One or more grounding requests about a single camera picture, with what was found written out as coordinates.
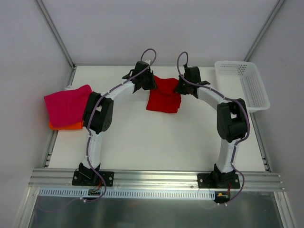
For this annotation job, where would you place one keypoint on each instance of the folded pink t shirt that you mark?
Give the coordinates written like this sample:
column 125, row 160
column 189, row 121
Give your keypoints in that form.
column 67, row 107

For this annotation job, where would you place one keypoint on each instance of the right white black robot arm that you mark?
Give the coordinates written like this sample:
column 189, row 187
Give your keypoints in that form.
column 232, row 124

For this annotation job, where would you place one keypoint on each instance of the aluminium frame post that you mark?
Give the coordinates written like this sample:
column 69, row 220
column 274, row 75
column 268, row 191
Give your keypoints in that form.
column 264, row 29
column 49, row 21

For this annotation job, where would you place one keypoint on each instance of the folded orange t shirt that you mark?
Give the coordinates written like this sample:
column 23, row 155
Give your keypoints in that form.
column 75, row 126

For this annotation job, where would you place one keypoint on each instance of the right aluminium frame post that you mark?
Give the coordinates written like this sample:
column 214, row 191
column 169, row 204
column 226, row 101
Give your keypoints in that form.
column 264, row 29

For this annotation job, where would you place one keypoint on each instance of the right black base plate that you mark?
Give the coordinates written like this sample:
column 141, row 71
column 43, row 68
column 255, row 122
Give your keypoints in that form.
column 210, row 180

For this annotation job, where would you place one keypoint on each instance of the white slotted cable duct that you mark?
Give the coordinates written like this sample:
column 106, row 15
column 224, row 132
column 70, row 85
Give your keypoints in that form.
column 129, row 194

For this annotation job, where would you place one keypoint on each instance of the aluminium mounting rail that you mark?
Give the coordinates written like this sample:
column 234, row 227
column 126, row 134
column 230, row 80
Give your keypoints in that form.
column 157, row 180

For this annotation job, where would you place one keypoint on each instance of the white plastic basket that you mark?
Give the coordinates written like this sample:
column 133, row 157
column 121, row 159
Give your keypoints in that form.
column 240, row 79

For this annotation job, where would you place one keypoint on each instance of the red t shirt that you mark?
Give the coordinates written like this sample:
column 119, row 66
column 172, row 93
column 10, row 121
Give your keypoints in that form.
column 164, row 98

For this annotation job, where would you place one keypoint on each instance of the left aluminium frame post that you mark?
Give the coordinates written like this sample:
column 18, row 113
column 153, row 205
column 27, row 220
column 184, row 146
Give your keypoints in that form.
column 49, row 21

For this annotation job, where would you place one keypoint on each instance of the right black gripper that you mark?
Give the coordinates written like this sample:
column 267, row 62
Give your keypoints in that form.
column 183, row 87

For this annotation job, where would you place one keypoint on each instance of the folded white t shirt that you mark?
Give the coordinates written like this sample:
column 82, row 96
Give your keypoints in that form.
column 68, row 88

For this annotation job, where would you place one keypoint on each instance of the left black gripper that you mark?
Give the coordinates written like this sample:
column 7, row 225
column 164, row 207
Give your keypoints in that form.
column 147, row 83

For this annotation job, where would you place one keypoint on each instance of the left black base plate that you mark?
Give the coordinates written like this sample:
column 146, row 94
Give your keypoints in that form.
column 92, row 179

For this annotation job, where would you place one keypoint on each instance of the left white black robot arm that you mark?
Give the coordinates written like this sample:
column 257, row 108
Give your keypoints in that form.
column 97, row 117

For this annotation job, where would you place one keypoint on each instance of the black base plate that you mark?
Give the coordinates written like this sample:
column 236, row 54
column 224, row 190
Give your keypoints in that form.
column 210, row 180
column 92, row 179

